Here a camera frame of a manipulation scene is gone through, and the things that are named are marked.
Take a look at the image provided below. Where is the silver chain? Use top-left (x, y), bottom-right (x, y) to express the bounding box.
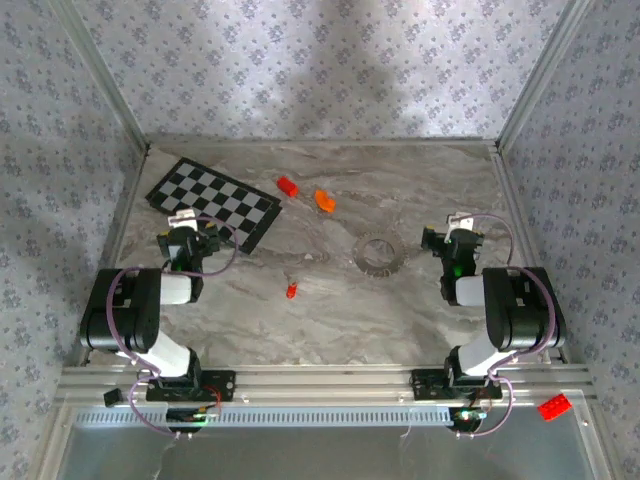
top-left (352, 232), bottom-right (409, 277)

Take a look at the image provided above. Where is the black grey chessboard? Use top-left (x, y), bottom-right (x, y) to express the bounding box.
top-left (144, 157), bottom-right (283, 256)

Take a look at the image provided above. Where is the orange curved plastic piece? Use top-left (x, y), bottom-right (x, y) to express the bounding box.
top-left (313, 188), bottom-right (338, 214)

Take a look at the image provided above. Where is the black right controller board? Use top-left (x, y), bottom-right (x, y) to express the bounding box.
top-left (448, 407), bottom-right (490, 435)

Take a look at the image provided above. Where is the black controller board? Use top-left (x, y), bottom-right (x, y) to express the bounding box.
top-left (166, 407), bottom-right (222, 434)
top-left (448, 407), bottom-right (490, 435)

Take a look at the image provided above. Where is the black left controller board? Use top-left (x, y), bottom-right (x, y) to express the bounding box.
top-left (166, 407), bottom-right (222, 434)

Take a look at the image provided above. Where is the red toy brick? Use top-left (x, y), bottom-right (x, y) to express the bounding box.
top-left (537, 393), bottom-right (574, 423)

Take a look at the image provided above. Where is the grey metal sheet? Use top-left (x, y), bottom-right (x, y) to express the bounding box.
top-left (54, 424), bottom-right (599, 480)

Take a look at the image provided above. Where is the aluminium table edge rail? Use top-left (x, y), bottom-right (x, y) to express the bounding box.
top-left (72, 144), bottom-right (152, 369)
top-left (489, 144), bottom-right (571, 364)
top-left (147, 137), bottom-right (501, 150)

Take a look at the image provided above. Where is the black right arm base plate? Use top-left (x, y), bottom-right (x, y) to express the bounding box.
top-left (410, 368), bottom-right (504, 401)

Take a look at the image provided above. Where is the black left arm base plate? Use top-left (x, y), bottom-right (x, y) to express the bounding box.
top-left (145, 369), bottom-right (237, 403)

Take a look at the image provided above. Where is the aluminium frame post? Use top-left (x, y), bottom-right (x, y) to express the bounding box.
top-left (49, 0), bottom-right (151, 154)
top-left (497, 0), bottom-right (596, 151)

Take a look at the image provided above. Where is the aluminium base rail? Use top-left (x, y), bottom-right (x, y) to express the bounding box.
top-left (54, 364), bottom-right (596, 406)

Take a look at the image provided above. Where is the grey slotted cable duct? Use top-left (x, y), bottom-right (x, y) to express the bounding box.
top-left (74, 405), bottom-right (454, 429)

